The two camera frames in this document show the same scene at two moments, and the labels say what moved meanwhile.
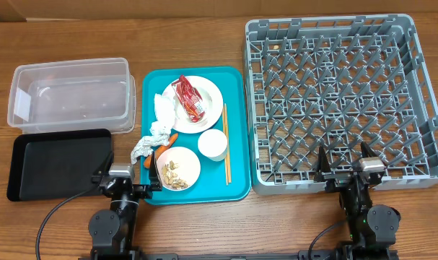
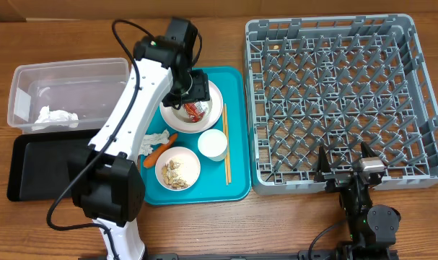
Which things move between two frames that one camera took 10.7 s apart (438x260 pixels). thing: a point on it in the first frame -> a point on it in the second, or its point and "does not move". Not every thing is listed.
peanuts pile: x=171 y=178 does not move
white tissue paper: x=164 y=108 -> x=48 y=118
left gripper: x=143 y=192 -> x=200 y=91
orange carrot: x=151 y=157 does not move
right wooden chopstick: x=229 y=173 does not move
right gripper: x=335 y=180 does not move
